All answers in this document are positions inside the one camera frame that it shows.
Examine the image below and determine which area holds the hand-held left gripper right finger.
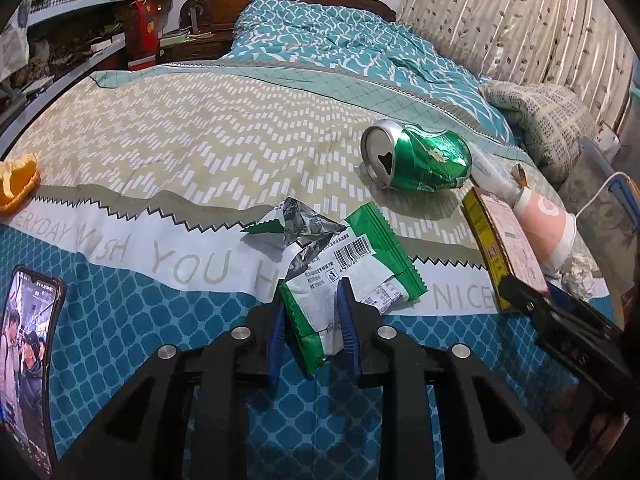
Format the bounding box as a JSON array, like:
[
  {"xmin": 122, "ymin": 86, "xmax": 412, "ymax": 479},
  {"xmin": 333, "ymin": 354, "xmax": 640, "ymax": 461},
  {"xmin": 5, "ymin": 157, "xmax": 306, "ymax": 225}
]
[{"xmin": 334, "ymin": 279, "xmax": 576, "ymax": 480}]

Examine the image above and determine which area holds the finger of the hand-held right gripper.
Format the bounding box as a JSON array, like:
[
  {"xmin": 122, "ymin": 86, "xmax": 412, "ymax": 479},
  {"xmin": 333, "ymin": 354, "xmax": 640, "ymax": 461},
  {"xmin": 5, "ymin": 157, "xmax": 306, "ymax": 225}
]
[
  {"xmin": 500, "ymin": 275, "xmax": 556, "ymax": 321},
  {"xmin": 535, "ymin": 285, "xmax": 636, "ymax": 391}
]

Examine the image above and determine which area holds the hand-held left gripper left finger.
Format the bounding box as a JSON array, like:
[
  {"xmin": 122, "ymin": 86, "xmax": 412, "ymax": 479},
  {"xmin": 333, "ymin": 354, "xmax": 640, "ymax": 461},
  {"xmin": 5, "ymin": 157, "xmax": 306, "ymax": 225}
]
[{"xmin": 50, "ymin": 290, "xmax": 288, "ymax": 480}]

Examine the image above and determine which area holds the yellow and pink carton box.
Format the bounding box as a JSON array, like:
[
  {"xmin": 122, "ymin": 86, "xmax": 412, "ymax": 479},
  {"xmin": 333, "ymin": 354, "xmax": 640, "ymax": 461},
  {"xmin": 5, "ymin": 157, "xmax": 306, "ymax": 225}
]
[{"xmin": 461, "ymin": 187, "xmax": 551, "ymax": 313}]

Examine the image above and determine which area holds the green snack wrapper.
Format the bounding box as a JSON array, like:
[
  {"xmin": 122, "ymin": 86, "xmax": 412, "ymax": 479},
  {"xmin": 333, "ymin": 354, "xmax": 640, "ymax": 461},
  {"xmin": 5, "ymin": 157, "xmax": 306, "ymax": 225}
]
[{"xmin": 241, "ymin": 197, "xmax": 428, "ymax": 380}]

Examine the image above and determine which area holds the crushed green drink can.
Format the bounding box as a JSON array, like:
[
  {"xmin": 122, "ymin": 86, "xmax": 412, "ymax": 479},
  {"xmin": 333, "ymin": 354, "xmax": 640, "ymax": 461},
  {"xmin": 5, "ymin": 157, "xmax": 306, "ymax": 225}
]
[{"xmin": 360, "ymin": 120, "xmax": 473, "ymax": 192}]

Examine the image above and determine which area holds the crumpled white tissue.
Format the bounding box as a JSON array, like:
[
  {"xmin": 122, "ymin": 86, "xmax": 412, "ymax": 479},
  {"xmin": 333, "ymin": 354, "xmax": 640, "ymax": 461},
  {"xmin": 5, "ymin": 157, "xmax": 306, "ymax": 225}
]
[{"xmin": 560, "ymin": 255, "xmax": 598, "ymax": 301}]

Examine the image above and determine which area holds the pink paper cup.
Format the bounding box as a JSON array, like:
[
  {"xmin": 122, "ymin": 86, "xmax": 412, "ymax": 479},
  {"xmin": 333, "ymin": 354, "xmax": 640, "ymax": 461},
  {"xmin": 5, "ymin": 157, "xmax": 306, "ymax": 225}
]
[{"xmin": 514, "ymin": 187, "xmax": 578, "ymax": 273}]

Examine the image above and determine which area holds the grey checked pillow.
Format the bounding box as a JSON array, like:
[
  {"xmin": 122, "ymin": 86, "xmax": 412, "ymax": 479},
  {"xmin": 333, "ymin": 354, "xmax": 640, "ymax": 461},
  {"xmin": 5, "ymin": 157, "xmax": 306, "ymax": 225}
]
[{"xmin": 479, "ymin": 80, "xmax": 598, "ymax": 183}]

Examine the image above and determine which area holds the patterned beige and blue bedsheet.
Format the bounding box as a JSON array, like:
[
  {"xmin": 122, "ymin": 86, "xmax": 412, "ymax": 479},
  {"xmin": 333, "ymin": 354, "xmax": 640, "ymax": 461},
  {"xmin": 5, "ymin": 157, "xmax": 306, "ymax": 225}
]
[{"xmin": 0, "ymin": 57, "xmax": 626, "ymax": 480}]

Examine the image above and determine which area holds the smartphone with lit screen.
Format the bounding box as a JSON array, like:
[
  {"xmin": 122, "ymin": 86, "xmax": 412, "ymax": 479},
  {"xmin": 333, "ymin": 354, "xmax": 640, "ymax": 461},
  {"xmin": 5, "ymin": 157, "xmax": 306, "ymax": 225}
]
[{"xmin": 0, "ymin": 265, "xmax": 67, "ymax": 480}]

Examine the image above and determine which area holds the beige leaf print curtain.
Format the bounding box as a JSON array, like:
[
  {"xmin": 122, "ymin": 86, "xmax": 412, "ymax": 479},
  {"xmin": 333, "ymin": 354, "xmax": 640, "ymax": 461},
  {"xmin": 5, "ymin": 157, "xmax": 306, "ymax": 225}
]
[{"xmin": 397, "ymin": 0, "xmax": 638, "ymax": 131}]

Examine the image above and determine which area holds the teal white patterned quilt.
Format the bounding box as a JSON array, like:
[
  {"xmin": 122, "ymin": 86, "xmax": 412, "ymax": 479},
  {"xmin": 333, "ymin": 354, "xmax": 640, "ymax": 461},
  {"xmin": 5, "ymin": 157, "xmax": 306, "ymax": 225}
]
[{"xmin": 225, "ymin": 0, "xmax": 521, "ymax": 146}]

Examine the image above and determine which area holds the wooden nightstand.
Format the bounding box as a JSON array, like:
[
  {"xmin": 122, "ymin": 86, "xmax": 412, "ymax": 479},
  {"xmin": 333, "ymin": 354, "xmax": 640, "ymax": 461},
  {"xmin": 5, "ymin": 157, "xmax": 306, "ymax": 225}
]
[{"xmin": 160, "ymin": 30, "xmax": 236, "ymax": 66}]

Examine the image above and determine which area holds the orange peel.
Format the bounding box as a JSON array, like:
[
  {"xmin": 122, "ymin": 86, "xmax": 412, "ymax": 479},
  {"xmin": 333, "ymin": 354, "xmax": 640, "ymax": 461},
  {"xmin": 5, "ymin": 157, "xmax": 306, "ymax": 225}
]
[{"xmin": 0, "ymin": 156, "xmax": 41, "ymax": 212}]

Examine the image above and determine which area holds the red gift box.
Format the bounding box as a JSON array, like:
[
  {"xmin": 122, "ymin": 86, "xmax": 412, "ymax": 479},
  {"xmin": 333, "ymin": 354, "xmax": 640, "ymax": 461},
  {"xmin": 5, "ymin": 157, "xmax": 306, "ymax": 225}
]
[{"xmin": 124, "ymin": 0, "xmax": 166, "ymax": 72}]

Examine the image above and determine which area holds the cluttered metal shelf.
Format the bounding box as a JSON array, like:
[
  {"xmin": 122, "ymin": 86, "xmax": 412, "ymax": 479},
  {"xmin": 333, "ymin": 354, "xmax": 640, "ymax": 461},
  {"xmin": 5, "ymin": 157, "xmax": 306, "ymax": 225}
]
[{"xmin": 0, "ymin": 0, "xmax": 176, "ymax": 146}]

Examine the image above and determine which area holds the white cable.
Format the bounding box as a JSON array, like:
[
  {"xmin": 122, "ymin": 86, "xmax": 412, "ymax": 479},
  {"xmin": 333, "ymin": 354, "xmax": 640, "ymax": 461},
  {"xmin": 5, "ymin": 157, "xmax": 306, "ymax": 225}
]
[{"xmin": 575, "ymin": 171, "xmax": 632, "ymax": 221}]

